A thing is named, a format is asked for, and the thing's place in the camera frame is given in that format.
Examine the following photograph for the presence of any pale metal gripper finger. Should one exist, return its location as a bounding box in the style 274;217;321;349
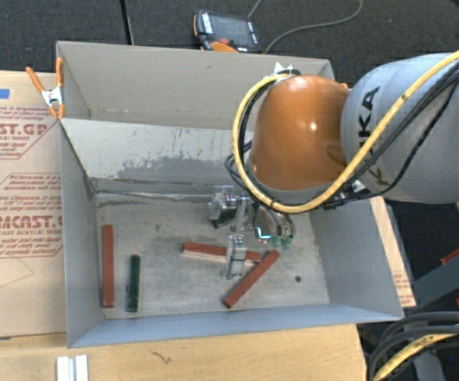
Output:
208;186;237;221
220;234;249;281

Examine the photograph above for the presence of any grey metal bin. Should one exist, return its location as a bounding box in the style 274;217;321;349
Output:
56;40;406;349

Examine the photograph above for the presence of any brown cardboard board red print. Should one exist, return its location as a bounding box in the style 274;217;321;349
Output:
0;68;418;343

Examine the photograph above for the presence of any red-brown flat block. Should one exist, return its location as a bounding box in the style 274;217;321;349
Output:
101;224;117;309
181;241;263;264
222;248;282;310

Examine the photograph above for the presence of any dark green flat block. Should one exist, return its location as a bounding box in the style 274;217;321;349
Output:
211;209;237;230
125;254;141;314

